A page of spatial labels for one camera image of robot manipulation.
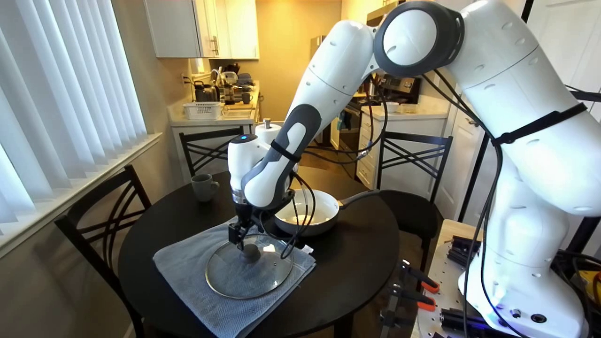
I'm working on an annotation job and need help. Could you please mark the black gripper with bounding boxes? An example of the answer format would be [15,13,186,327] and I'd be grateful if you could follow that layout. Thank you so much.
[227,205,254,246]

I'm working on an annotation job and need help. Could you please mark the glass pot lid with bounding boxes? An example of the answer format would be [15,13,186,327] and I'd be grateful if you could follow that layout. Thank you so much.
[205,242,293,300]

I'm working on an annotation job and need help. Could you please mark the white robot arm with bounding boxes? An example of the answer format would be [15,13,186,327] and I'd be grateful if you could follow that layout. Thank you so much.
[227,0,601,338]

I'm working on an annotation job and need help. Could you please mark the grey mug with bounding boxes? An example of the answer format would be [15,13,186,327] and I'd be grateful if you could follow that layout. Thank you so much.
[192,173,220,203]

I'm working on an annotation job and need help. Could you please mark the blue grey towel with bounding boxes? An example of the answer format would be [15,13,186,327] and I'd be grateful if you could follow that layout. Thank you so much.
[152,220,316,338]

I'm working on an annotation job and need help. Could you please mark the black chair far side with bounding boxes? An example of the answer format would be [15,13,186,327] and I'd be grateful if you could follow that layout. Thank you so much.
[179,126,244,176]

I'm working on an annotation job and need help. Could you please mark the white paper towel roll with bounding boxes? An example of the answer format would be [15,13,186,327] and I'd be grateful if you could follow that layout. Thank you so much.
[256,118,282,148]

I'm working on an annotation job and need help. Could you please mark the white kitchen counter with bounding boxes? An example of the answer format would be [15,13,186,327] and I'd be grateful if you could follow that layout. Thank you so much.
[169,98,259,180]

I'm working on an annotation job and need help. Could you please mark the round black table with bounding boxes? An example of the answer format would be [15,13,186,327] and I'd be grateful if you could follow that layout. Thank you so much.
[119,167,398,338]

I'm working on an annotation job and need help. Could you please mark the white plastic tub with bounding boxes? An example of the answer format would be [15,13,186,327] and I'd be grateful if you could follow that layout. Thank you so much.
[184,101,222,120]

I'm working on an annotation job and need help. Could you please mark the black chair by window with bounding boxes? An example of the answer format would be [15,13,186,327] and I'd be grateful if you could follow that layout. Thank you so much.
[57,165,152,338]

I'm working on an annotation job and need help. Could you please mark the black chair near robot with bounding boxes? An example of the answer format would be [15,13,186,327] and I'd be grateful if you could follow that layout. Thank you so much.
[376,131,453,270]

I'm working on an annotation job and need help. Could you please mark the white upper kitchen cabinet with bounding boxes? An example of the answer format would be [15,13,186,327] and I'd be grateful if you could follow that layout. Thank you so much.
[143,0,259,60]

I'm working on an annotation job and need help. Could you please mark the white robot mounting table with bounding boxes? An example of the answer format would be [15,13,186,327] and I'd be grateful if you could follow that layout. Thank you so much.
[410,218,601,338]

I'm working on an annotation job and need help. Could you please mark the white vertical blinds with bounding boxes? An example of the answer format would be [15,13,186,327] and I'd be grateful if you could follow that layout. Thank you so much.
[0,0,147,221]

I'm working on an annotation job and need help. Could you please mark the cream frying pan grey handle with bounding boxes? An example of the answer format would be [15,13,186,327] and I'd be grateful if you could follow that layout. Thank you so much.
[274,190,374,236]

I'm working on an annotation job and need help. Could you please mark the orange handled clamp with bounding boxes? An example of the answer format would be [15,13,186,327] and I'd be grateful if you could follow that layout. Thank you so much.
[389,283,436,312]
[398,259,440,293]

